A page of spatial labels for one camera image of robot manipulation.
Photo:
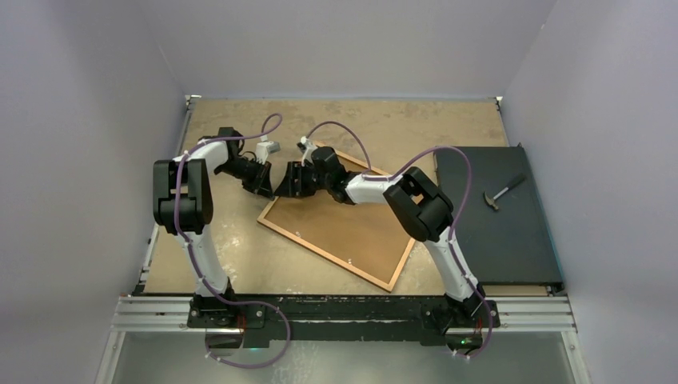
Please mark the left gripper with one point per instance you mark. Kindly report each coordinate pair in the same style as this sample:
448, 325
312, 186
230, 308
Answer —
261, 184

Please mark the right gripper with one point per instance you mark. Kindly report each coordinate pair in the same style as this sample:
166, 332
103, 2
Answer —
289, 187

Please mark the wooden picture frame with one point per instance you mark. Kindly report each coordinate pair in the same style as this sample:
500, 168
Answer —
328, 254

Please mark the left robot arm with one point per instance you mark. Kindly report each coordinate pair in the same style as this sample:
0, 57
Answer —
183, 206

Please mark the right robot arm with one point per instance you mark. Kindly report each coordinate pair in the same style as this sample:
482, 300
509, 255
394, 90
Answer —
424, 211

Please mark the small hammer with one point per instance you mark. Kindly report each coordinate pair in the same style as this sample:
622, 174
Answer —
491, 200

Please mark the black mat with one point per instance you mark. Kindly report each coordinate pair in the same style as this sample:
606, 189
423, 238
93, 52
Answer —
511, 246

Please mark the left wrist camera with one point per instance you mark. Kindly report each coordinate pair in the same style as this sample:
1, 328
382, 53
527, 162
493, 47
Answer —
265, 148

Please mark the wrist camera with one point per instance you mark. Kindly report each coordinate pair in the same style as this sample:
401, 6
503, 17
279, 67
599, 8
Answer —
306, 147
265, 148

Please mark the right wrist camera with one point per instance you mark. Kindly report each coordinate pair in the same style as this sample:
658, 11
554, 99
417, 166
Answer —
306, 147

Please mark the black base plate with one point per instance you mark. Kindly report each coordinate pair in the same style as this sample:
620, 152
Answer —
430, 320

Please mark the aluminium rail frame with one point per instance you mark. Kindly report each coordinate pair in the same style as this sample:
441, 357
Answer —
152, 343

